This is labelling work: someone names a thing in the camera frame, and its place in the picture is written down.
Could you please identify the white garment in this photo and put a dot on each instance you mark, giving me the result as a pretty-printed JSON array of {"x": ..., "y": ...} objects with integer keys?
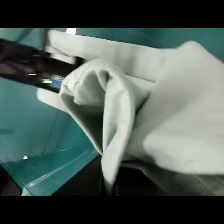
[{"x": 173, "y": 110}]

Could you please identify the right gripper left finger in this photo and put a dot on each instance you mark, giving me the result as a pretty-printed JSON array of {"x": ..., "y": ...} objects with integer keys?
[{"x": 85, "y": 180}]

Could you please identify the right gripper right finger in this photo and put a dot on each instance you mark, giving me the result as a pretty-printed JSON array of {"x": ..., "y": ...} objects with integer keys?
[{"x": 140, "y": 183}]

